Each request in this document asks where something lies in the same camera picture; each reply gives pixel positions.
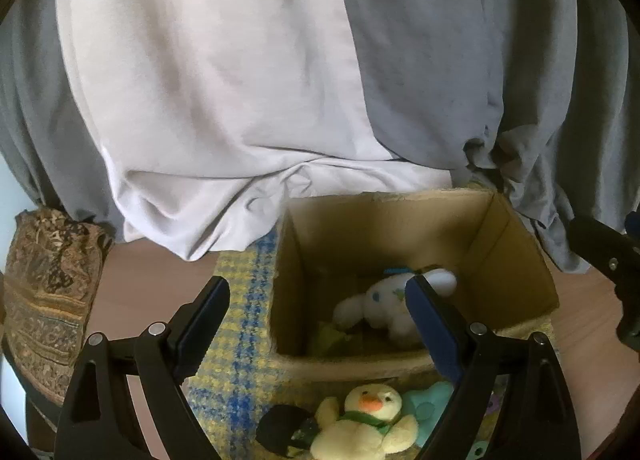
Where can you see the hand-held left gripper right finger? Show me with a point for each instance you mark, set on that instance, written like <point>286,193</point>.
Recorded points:
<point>435,335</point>

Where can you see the brown patterned cloth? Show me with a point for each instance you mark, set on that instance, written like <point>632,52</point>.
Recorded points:
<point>50,290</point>

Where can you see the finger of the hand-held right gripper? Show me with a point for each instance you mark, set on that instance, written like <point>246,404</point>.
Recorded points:
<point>634,224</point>
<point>600,247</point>

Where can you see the white curtain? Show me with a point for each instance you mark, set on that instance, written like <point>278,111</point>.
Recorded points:
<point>210,90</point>

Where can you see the yellow and blue plaid mat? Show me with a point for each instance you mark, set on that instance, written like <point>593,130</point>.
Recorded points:
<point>240,340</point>

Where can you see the yellow plush duck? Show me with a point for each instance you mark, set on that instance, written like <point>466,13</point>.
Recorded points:
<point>360,435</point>

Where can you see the pastel purple toy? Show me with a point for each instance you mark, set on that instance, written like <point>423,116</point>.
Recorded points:
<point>493,400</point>

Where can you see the brown cardboard box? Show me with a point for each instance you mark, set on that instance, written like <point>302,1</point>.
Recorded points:
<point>295,290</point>

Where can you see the black and green plush toy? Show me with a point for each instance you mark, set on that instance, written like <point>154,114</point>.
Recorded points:
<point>280,427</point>

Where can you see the white plush dog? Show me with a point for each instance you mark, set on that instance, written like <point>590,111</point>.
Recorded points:
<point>370,305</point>

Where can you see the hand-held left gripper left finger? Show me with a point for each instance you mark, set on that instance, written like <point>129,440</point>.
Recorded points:
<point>192,340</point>

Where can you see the teal plush toy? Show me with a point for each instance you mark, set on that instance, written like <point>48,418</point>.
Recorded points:
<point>425,410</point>

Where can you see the green fabric item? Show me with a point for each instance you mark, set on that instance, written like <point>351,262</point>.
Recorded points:
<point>330,340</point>

